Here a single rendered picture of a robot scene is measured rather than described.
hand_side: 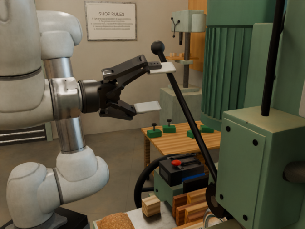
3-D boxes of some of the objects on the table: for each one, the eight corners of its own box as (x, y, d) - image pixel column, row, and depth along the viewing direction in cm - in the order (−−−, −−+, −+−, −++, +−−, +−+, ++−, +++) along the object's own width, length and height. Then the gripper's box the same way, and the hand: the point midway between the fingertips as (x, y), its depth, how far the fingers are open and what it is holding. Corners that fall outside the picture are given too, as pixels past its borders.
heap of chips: (126, 213, 77) (126, 202, 76) (145, 247, 65) (145, 235, 64) (95, 221, 73) (95, 210, 72) (109, 260, 61) (108, 247, 60)
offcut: (154, 205, 80) (154, 194, 79) (160, 212, 77) (160, 201, 76) (141, 210, 78) (141, 199, 77) (147, 217, 75) (147, 206, 74)
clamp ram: (196, 189, 87) (198, 164, 85) (209, 201, 81) (212, 176, 78) (172, 196, 84) (173, 170, 81) (184, 210, 77) (185, 183, 75)
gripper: (81, 141, 66) (159, 128, 74) (83, 65, 47) (188, 58, 55) (75, 118, 70) (150, 108, 78) (76, 39, 51) (174, 37, 59)
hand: (161, 88), depth 66 cm, fingers open, 13 cm apart
